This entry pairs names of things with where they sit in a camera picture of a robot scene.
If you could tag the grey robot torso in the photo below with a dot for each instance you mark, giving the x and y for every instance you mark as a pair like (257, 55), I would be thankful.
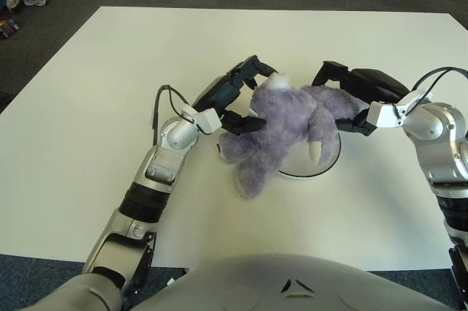
(274, 285)

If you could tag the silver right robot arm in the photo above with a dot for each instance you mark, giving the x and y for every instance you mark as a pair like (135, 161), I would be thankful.
(438, 131)

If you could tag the white plate with black rim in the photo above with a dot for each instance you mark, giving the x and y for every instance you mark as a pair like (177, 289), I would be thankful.
(300, 172)

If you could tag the dark clutter on floor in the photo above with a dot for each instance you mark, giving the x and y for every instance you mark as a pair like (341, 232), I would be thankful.
(9, 28)

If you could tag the white sneaker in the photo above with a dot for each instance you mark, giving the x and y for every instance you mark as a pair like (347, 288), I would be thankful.
(36, 2)
(13, 3)

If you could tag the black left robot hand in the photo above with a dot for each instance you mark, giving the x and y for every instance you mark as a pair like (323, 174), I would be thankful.
(219, 91)

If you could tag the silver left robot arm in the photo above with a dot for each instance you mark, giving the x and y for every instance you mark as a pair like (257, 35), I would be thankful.
(164, 164)

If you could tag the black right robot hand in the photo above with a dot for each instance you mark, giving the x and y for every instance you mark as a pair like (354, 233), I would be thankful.
(376, 84)

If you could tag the purple plush rabbit doll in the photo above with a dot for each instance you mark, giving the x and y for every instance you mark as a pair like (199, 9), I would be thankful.
(285, 113)

